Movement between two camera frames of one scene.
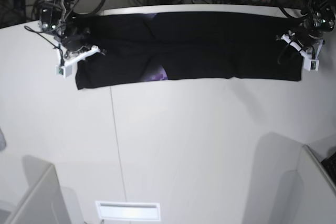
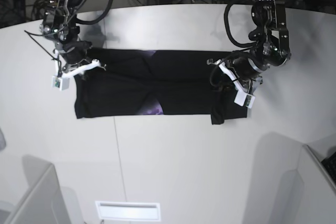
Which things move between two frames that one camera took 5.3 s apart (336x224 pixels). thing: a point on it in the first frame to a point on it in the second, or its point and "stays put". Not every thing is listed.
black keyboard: [329, 164] stays put
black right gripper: [306, 34] to [245, 64]
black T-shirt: [220, 45] to [146, 82]
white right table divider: [318, 204] stays put
